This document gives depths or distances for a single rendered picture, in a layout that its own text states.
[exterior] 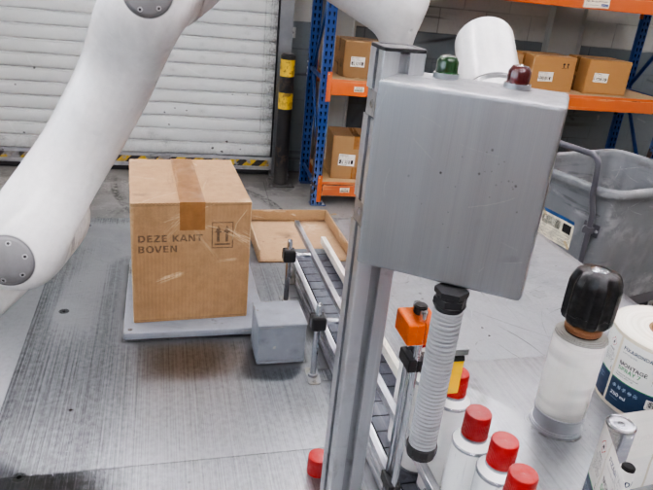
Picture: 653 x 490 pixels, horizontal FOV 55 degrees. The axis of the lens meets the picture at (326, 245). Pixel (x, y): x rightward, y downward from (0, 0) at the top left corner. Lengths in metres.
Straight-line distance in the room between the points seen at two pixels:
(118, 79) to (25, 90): 4.33
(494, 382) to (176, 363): 0.62
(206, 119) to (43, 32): 1.27
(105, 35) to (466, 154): 0.46
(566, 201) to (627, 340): 2.03
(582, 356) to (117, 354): 0.86
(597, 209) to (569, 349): 2.07
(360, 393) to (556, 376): 0.41
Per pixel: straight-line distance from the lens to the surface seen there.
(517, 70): 0.64
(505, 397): 1.22
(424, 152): 0.60
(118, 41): 0.82
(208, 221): 1.29
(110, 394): 1.22
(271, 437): 1.11
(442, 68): 0.65
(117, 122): 0.89
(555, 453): 1.14
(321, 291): 1.46
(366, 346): 0.77
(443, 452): 0.93
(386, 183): 0.62
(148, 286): 1.34
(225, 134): 5.11
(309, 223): 1.98
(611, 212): 3.11
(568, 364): 1.09
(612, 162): 3.94
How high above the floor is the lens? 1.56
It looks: 23 degrees down
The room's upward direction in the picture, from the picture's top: 6 degrees clockwise
